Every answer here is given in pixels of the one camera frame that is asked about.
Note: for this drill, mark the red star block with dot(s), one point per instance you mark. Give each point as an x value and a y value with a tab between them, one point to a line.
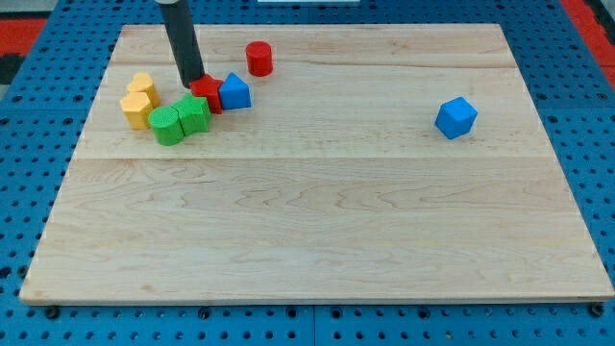
208	87

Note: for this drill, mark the green star block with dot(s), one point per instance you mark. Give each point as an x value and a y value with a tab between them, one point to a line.
194	114

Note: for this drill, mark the wooden board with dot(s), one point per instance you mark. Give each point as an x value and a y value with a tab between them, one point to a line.
335	187

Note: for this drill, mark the blue triangular prism block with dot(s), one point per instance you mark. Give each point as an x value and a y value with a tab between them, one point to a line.
234	93

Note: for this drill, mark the red cylinder block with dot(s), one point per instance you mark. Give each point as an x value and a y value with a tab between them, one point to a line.
259	58

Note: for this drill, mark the green cylinder block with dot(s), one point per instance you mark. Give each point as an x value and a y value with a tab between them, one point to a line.
166	126

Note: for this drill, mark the blue cube block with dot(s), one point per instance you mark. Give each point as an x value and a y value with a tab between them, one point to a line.
455	118

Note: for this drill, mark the yellow hexagon block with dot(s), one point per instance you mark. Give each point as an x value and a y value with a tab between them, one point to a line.
136	107

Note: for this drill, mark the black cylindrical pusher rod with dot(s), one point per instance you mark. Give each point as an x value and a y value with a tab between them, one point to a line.
178	24

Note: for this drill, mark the yellow heart block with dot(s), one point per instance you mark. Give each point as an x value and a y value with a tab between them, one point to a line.
143	82

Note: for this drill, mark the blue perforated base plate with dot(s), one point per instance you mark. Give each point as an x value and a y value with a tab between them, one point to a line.
45	110

